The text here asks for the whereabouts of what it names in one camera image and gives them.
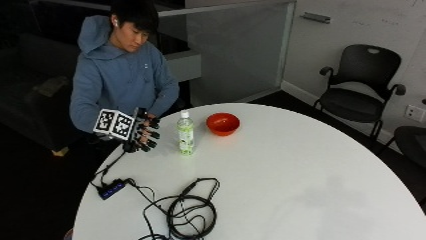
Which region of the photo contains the white cube with black markers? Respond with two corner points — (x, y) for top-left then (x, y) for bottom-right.
(92, 108), (138, 141)

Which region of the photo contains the clear bottle with green label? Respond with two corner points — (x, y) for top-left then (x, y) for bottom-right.
(176, 110), (197, 157)

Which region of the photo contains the person in blue hoodie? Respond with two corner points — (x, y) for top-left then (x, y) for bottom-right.
(68, 0), (181, 135)

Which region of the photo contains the black hub with blue lights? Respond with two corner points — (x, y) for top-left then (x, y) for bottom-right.
(96, 178), (128, 201)

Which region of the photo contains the red bowl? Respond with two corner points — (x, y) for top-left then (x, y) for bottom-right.
(205, 112), (243, 137)

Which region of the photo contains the grey cushion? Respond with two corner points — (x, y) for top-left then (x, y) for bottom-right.
(31, 75), (71, 98)

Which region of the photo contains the dark sofa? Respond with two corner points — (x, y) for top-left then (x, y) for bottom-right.
(0, 31), (86, 152)

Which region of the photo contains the frosted glass partition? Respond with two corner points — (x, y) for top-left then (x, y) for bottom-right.
(158, 0), (299, 107)

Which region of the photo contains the black office chair with armrests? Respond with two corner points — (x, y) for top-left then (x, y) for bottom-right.
(313, 43), (408, 141)

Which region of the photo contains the dark chair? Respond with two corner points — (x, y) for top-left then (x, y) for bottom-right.
(380, 125), (426, 168)

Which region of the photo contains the thin black glove cable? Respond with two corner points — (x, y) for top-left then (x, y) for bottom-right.
(90, 149), (130, 188)

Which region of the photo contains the coiled black cable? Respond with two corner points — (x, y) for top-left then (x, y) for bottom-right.
(124, 176), (223, 240)

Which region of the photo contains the grey wall-mounted tray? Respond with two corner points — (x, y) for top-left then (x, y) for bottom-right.
(300, 11), (333, 25)

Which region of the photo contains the white wall outlet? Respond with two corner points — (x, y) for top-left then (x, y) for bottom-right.
(404, 104), (426, 124)

